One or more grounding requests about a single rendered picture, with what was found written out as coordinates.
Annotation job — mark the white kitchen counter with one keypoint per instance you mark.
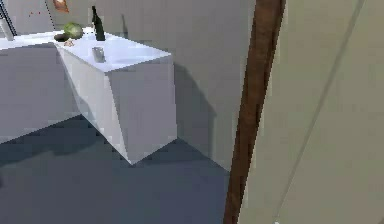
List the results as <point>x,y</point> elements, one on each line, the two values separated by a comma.
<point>133,100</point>

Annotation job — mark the grey metal cup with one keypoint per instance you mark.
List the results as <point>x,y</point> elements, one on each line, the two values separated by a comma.
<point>98,54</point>

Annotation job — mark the dark green bottle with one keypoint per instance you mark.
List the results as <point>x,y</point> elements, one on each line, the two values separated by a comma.
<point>98,28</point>

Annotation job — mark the small tan object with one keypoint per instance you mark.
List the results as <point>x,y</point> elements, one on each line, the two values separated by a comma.
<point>69,43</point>

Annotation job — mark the green lettuce head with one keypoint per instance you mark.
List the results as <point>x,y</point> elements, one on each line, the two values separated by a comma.
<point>73,30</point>

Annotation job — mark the dark oval vegetable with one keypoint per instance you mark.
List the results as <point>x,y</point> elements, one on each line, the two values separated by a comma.
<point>61,37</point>

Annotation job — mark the orange hanging object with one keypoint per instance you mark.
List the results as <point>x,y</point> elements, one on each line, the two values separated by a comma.
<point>61,5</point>

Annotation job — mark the brown wooden door frame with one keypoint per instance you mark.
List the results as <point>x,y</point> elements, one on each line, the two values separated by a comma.
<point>253,100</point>

